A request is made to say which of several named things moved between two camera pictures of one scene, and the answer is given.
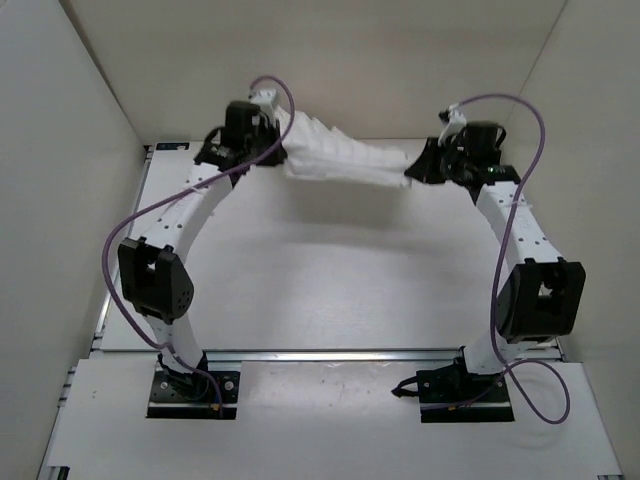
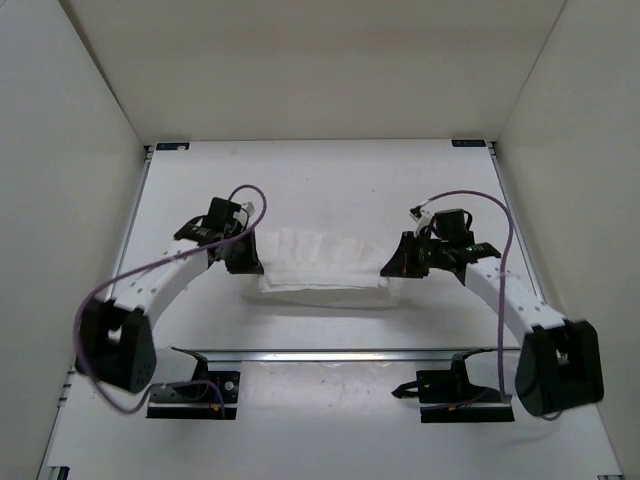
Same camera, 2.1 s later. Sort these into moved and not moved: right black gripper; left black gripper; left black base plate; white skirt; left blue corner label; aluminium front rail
Moved: left black gripper; white skirt; right black gripper
Not moved: left black base plate; aluminium front rail; left blue corner label
